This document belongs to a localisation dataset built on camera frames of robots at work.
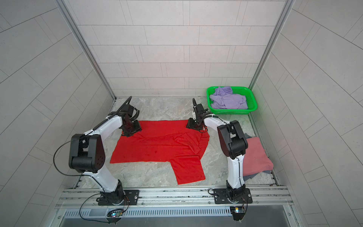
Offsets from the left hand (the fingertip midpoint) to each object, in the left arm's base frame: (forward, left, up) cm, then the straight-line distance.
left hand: (142, 127), depth 92 cm
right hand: (+4, -31, -4) cm, 31 cm away
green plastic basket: (+20, -78, +1) cm, 81 cm away
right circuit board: (-45, -55, -5) cm, 71 cm away
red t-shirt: (-7, -16, -5) cm, 18 cm away
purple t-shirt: (+26, -58, +1) cm, 64 cm away
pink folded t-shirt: (-21, -69, +1) cm, 72 cm away
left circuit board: (-46, +2, -1) cm, 46 cm away
